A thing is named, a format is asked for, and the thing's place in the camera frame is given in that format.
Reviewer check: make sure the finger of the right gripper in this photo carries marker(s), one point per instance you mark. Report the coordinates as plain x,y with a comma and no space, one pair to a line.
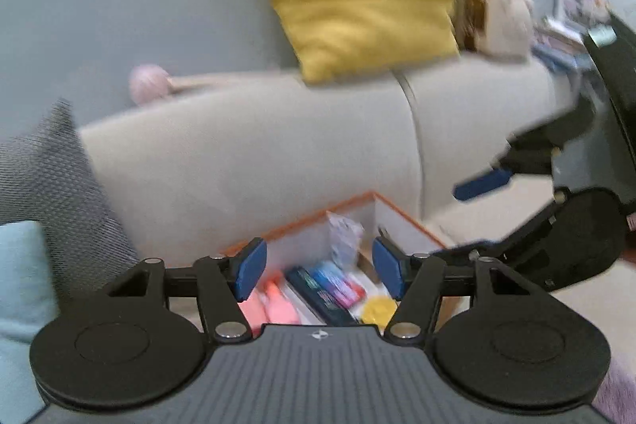
482,184
565,243

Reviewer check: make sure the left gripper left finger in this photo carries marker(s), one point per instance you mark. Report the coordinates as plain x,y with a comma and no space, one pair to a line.
145,335

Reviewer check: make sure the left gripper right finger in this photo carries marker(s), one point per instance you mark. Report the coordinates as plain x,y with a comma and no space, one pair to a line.
493,335

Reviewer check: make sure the pink pump bottle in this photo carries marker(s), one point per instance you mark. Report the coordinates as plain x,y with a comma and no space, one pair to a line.
277,307

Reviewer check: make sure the blue pink snack packet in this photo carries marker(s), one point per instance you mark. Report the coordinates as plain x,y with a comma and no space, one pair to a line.
344,290

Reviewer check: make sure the white Vaseline tube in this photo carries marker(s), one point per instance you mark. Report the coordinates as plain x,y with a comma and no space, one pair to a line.
345,236

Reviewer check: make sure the orange cardboard box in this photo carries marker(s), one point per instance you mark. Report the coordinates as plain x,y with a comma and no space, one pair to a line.
305,243

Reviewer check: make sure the pink cylindrical cup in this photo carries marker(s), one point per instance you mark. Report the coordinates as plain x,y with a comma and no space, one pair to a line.
254,311

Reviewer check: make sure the brown gold-printed box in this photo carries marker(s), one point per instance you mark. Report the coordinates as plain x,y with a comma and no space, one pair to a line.
365,264

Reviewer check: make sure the person's right hand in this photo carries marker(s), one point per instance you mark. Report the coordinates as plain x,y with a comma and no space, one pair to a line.
631,222

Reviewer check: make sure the stack of magazines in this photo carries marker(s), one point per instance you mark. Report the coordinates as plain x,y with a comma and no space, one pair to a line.
559,48

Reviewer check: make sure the light blue cushion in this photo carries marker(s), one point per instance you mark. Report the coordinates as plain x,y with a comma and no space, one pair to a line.
28,302

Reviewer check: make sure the purple fluffy blanket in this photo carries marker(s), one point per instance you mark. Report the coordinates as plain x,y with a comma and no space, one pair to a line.
616,398

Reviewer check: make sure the cream bear mini suitcase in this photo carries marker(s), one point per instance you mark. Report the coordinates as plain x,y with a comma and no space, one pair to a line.
500,29

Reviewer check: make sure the beige fabric sofa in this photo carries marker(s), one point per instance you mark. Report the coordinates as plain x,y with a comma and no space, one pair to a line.
204,172

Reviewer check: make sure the houndstooth cushion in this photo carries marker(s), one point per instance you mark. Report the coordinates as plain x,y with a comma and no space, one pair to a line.
46,177

